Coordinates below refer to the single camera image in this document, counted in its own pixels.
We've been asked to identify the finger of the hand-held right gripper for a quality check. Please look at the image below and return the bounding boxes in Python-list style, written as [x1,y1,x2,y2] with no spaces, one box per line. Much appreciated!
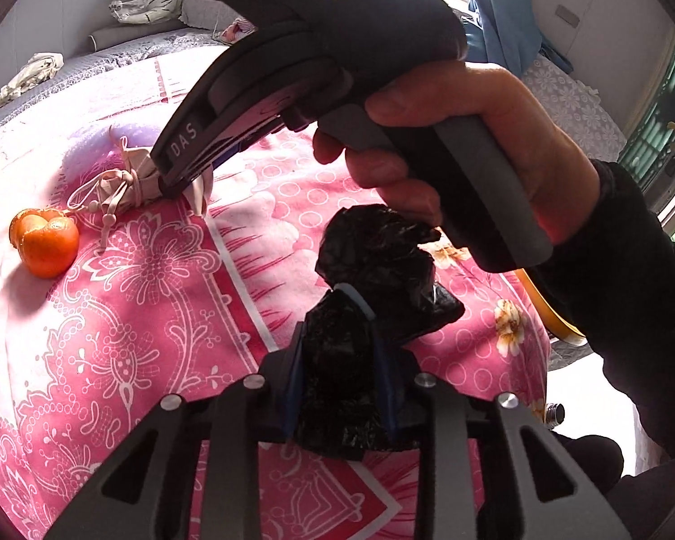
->
[149,95,294,199]

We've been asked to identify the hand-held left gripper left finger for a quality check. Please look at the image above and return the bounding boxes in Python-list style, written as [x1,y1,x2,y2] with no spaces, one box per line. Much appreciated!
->
[45,320,309,540]

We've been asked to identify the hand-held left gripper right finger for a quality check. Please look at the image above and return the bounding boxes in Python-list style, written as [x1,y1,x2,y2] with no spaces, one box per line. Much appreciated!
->
[336,286,632,540]

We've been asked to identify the beige drawstring pouch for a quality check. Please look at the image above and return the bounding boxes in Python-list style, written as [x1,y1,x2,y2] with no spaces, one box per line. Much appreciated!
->
[66,126,217,248]

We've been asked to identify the black plastic bag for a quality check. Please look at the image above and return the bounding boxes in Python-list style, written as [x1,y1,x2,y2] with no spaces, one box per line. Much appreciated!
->
[292,204,467,459]

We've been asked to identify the person's right forearm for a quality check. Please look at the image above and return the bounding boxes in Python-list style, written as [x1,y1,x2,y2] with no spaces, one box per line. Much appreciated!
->
[531,160,675,456]

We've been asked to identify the person's right hand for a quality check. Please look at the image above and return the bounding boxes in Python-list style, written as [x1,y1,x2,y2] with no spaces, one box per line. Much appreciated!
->
[313,59,602,248]

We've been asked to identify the baby print pillow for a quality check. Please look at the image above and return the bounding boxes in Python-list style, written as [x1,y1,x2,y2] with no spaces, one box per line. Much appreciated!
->
[214,17,257,43]

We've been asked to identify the grey quilted bed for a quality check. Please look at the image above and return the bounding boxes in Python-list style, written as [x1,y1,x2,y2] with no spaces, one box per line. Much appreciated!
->
[0,27,229,144]

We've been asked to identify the pink floral blanket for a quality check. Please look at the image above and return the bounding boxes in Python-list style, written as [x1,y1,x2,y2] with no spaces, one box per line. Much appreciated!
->
[0,45,552,540]

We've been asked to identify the blue curtain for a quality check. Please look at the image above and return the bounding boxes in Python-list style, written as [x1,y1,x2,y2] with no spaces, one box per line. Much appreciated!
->
[464,0,575,74]

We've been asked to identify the partly peeled tangerine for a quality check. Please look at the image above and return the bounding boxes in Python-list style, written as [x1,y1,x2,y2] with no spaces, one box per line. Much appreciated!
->
[9,208,81,279]

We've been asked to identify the crumpled white cloth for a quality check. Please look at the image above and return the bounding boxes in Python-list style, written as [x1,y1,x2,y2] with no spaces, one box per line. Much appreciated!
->
[0,52,64,110]

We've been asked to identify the green window grille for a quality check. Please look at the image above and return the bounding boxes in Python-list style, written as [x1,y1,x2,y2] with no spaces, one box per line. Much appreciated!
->
[619,34,675,248]

